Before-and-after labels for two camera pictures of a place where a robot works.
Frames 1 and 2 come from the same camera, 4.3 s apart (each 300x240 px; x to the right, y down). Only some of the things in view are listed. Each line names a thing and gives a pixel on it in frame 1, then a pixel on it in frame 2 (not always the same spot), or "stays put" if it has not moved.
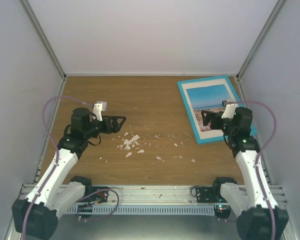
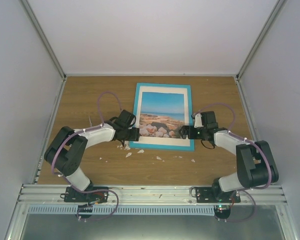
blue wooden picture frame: [207, 94] -> [161, 110]
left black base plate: [101, 197] stays put
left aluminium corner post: [26, 5] stays put
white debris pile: [132, 141] stays put
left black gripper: [115, 128] -> [134, 136]
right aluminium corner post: [274, 12] stays put
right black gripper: [215, 116] -> [185, 129]
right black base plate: [209, 194] stays put
